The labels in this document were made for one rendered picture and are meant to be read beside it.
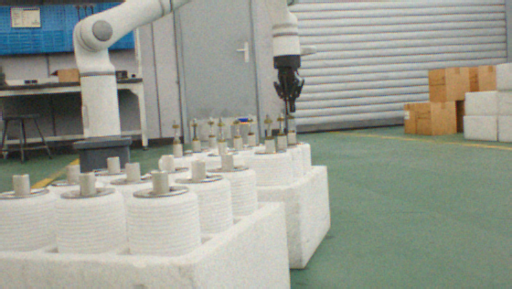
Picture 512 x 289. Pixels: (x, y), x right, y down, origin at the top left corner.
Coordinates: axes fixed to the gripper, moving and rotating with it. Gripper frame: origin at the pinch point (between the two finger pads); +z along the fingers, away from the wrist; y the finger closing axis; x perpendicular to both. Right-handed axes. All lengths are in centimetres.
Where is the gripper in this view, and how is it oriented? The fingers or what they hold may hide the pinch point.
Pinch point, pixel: (290, 107)
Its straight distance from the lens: 145.4
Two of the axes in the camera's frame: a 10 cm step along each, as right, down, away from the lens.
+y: 4.8, 0.3, -8.8
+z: 0.7, 10.0, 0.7
